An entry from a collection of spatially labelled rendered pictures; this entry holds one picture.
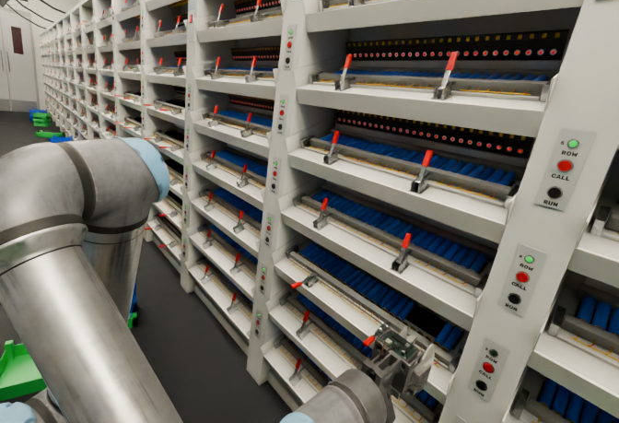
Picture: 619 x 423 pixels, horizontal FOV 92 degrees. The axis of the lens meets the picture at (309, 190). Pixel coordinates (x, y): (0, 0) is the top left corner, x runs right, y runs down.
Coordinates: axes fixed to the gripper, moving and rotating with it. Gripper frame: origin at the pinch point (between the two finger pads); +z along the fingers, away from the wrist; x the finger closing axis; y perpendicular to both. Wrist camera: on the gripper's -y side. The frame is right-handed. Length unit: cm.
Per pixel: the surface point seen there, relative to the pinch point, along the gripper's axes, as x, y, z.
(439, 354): -2.1, -4.3, 7.4
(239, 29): 89, 67, 4
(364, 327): 15.8, -8.2, 3.8
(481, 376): -11.1, 0.7, 2.9
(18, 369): 110, -61, -67
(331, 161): 36.9, 31.4, 4.7
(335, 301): 27.0, -7.9, 4.7
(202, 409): 57, -62, -20
